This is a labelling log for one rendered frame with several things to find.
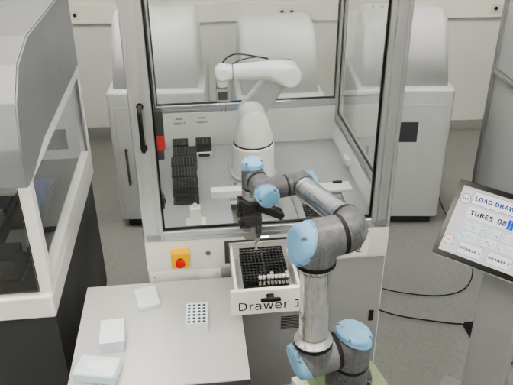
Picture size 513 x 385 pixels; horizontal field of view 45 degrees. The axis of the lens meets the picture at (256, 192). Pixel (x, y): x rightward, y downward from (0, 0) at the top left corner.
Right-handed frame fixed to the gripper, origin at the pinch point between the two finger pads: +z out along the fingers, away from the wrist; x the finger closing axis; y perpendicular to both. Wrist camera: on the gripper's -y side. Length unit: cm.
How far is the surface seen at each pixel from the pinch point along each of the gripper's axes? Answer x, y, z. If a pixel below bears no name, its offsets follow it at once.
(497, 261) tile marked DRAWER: 20, -86, 6
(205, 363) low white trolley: 30.8, 23.7, 28.2
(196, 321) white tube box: 11.5, 25.1, 27.3
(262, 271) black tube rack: -1.9, -2.2, 18.7
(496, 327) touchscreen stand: 22, -94, 41
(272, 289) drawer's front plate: 12.8, -3.5, 14.1
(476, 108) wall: -292, -257, 130
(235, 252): -21.9, 5.5, 25.6
